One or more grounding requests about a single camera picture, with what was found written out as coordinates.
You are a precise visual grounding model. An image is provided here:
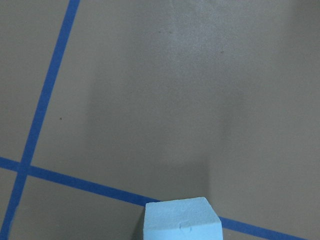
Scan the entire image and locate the light blue foam block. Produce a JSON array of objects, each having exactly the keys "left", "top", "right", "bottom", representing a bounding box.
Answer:
[{"left": 143, "top": 197, "right": 223, "bottom": 240}]

